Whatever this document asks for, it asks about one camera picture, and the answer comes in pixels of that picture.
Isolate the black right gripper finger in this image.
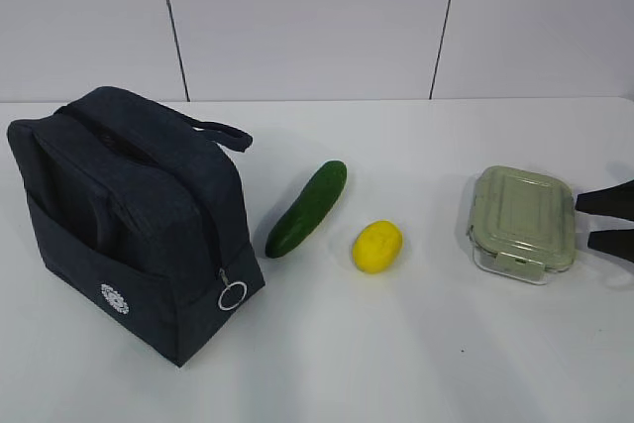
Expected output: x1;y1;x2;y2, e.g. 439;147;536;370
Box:
575;180;634;221
587;229;634;263

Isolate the dark blue lunch bag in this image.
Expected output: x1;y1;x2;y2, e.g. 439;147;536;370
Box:
7;86;264;366

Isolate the green lid glass container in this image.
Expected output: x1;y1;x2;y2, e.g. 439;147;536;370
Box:
467;165;576;285

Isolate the green cucumber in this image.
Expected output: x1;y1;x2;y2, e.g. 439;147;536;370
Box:
264;159;348;259

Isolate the yellow lemon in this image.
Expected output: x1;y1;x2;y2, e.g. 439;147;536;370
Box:
352;220;403;274

